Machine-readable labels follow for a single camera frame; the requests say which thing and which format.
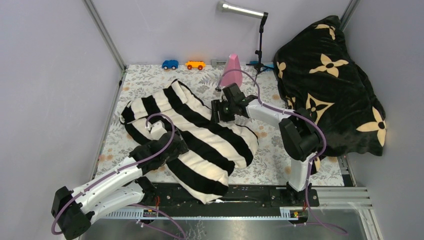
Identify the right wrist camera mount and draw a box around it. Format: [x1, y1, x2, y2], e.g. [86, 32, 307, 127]
[218, 91, 230, 105]

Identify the black floral patterned blanket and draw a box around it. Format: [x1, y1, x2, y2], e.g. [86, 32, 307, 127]
[273, 15, 387, 157]

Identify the black white striped pillow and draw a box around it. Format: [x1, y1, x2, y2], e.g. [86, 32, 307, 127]
[119, 80, 259, 204]

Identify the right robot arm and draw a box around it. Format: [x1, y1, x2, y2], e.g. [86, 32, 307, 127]
[211, 83, 324, 207]

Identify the silver flashlight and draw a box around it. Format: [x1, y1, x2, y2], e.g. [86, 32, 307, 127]
[216, 0, 273, 90]

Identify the orange toy car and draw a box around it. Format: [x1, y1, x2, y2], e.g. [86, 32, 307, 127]
[185, 60, 206, 71]

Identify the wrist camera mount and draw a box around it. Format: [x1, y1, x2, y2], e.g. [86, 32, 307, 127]
[218, 91, 230, 105]
[146, 121, 168, 140]

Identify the pink metronome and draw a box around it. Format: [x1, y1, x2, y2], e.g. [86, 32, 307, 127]
[218, 53, 243, 88]

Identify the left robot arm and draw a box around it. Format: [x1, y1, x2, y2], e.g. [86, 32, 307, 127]
[51, 131, 189, 240]

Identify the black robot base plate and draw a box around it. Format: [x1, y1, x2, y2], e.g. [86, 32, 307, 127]
[141, 183, 320, 220]

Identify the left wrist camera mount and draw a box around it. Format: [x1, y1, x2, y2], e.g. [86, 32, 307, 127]
[146, 121, 168, 140]

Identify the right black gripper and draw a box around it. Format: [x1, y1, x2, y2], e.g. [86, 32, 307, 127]
[210, 99, 236, 125]

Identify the blue toy car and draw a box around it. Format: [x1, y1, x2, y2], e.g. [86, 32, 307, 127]
[161, 59, 179, 70]

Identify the floral patterned table cloth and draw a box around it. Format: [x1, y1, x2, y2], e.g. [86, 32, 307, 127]
[94, 64, 292, 186]

